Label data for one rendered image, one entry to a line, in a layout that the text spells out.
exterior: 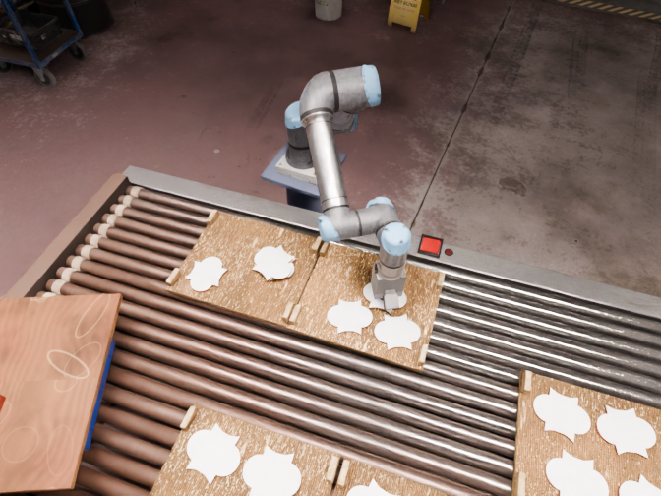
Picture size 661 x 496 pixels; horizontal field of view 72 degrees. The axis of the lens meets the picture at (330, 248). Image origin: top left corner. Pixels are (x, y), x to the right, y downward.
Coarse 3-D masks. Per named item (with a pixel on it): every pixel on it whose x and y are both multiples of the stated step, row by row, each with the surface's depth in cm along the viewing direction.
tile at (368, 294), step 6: (366, 288) 142; (366, 294) 141; (372, 294) 141; (402, 294) 141; (372, 300) 139; (378, 300) 139; (402, 300) 140; (372, 306) 138; (378, 306) 138; (402, 306) 138; (390, 312) 137
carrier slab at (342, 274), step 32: (320, 256) 152; (352, 256) 152; (320, 288) 144; (352, 288) 144; (416, 288) 144; (320, 320) 137; (384, 320) 137; (416, 320) 137; (384, 352) 131; (416, 352) 131
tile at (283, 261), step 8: (256, 256) 148; (264, 256) 148; (272, 256) 148; (280, 256) 148; (256, 264) 146; (264, 264) 146; (272, 264) 146; (280, 264) 146; (288, 264) 146; (264, 272) 144; (272, 272) 144; (280, 272) 144; (288, 272) 144
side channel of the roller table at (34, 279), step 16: (112, 176) 172; (96, 192) 166; (112, 192) 167; (96, 208) 162; (80, 224) 157; (64, 240) 153; (80, 240) 156; (48, 256) 149; (64, 256) 151; (32, 272) 145; (48, 272) 146; (16, 288) 141; (32, 288) 142
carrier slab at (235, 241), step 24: (216, 240) 155; (240, 240) 155; (264, 240) 155; (288, 240) 156; (312, 240) 156; (192, 264) 149; (240, 264) 149; (312, 264) 150; (168, 288) 143; (192, 288) 143; (216, 288) 143; (240, 288) 144; (264, 288) 144; (288, 288) 144; (240, 312) 139; (264, 312) 138
